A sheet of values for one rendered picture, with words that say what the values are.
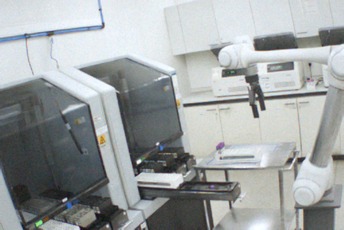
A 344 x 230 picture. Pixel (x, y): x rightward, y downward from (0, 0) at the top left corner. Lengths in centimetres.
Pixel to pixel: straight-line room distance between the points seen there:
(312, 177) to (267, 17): 298
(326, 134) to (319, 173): 18
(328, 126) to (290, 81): 254
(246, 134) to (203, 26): 150
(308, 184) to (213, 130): 300
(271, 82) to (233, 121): 71
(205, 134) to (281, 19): 179
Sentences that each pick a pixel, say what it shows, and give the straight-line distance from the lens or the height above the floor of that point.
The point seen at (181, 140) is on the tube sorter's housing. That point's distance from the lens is 254.
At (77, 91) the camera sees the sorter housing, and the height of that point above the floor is 147.
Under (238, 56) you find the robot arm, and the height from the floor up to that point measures 150.
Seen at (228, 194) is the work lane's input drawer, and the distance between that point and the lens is 183.
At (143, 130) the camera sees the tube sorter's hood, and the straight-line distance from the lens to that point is 212.
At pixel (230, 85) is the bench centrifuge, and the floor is 104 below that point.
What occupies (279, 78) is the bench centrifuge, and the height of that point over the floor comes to 106.
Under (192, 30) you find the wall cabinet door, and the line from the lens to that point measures 461.
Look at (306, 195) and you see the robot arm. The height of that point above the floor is 87.
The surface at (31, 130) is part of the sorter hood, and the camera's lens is 151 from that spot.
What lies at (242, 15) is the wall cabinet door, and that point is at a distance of 435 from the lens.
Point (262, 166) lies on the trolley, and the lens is 207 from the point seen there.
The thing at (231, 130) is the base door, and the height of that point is 47.
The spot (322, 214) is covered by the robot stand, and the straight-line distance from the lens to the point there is 185.
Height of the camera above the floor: 158
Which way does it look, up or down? 11 degrees down
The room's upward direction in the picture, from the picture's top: 11 degrees counter-clockwise
